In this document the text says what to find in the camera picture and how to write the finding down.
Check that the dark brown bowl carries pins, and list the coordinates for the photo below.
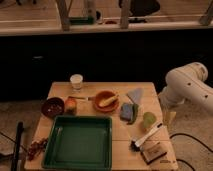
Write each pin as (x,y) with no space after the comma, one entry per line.
(52,107)

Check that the white paper cup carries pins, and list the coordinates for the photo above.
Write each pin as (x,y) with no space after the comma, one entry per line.
(76,81)

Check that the wooden table leg left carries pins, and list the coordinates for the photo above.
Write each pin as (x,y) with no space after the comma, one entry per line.
(63,13)

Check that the grey triangular cloth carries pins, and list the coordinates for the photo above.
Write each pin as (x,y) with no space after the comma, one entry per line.
(135,95)

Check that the wooden table leg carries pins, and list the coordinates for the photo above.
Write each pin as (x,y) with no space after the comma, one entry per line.
(124,19)
(63,13)

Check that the wooden table leg middle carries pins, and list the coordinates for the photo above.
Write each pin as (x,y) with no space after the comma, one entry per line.
(124,19)

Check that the black pole stand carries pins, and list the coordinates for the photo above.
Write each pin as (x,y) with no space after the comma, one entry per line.
(15,157)

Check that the black office chair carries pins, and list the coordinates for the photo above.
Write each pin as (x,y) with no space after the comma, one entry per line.
(141,8)

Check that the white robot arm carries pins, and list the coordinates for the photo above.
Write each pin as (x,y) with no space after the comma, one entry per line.
(187,83)

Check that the green plastic cup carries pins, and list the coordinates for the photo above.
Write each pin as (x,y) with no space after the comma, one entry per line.
(149,119)

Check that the green plastic tray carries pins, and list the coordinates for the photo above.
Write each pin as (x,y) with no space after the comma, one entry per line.
(79,143)

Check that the orange bowl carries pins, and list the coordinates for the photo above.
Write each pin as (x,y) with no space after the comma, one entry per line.
(104,95)

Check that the blue sponge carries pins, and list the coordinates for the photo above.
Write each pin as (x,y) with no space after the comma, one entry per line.
(126,112)

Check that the yellow banana toy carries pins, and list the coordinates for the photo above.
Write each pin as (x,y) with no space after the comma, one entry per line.
(108,101)

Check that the green box background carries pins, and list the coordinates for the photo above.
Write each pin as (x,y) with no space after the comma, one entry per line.
(81,20)

